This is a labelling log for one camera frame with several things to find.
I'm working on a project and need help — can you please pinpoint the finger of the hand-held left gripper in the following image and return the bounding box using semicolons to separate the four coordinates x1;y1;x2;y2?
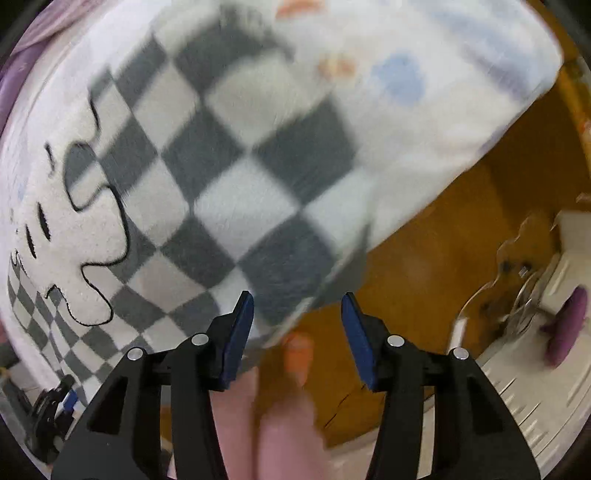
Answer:
39;375;79;414

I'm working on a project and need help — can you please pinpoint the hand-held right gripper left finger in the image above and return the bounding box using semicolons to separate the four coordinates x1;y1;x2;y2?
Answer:
51;291;256;480

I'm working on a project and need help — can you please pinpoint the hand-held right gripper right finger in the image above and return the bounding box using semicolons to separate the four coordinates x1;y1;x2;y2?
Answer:
341;292;541;480

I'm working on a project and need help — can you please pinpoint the orange slipper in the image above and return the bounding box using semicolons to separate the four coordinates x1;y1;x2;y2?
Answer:
281;331;315;386

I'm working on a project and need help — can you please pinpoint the white furniture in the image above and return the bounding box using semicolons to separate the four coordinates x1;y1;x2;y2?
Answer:
450;208;591;480

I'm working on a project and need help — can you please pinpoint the purple chair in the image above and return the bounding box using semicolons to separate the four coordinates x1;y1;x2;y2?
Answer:
545;286;588;366

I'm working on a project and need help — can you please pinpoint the purple floral quilt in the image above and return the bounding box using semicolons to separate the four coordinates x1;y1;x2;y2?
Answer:
0;0;61;134

